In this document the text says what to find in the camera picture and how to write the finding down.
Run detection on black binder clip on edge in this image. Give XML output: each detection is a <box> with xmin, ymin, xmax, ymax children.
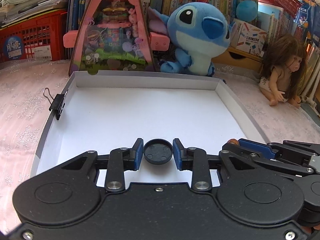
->
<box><xmin>43</xmin><ymin>87</ymin><xmax>68</xmax><ymax>120</ymax></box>

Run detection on pink triangular miniature house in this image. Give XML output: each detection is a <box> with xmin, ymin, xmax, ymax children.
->
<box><xmin>66</xmin><ymin>0</ymin><xmax>159</xmax><ymax>74</ymax></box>

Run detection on black round cap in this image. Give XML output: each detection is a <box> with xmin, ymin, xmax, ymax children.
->
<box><xmin>143</xmin><ymin>139</ymin><xmax>173</xmax><ymax>165</ymax></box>

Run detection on red plastic crate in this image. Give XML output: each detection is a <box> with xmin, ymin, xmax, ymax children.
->
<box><xmin>1</xmin><ymin>9</ymin><xmax>67</xmax><ymax>63</ymax></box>

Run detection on white label printer box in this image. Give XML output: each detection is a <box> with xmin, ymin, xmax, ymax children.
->
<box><xmin>231</xmin><ymin>19</ymin><xmax>267</xmax><ymax>56</ymax></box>

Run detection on white cardboard box tray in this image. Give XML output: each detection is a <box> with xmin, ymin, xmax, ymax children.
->
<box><xmin>31</xmin><ymin>70</ymin><xmax>268</xmax><ymax>176</ymax></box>

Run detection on wooden drawer organizer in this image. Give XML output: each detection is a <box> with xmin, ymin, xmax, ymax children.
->
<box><xmin>212</xmin><ymin>47</ymin><xmax>262</xmax><ymax>73</ymax></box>

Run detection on blue Stitch plush toy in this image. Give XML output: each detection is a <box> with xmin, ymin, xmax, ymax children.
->
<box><xmin>148</xmin><ymin>2</ymin><xmax>236</xmax><ymax>77</ymax></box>

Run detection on blue round plush toy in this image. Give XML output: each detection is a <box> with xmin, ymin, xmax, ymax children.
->
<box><xmin>236</xmin><ymin>0</ymin><xmax>258</xmax><ymax>22</ymax></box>

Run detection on brown haired baby doll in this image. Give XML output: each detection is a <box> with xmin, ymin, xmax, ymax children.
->
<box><xmin>259</xmin><ymin>34</ymin><xmax>306</xmax><ymax>108</ymax></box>

